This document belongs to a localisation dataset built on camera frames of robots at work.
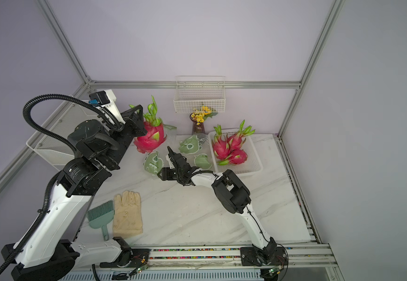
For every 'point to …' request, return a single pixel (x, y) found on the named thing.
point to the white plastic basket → (253, 163)
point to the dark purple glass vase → (197, 129)
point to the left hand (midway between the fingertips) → (140, 110)
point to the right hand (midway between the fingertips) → (163, 176)
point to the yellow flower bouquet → (200, 116)
